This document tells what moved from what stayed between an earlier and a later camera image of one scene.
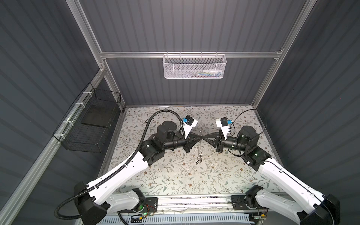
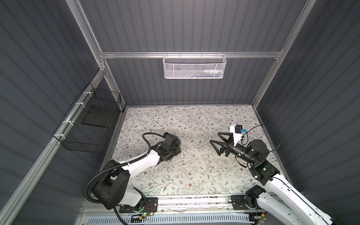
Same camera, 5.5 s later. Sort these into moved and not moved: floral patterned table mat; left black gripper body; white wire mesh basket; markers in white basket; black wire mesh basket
Moved: left black gripper body
Not moved: white wire mesh basket; floral patterned table mat; black wire mesh basket; markers in white basket
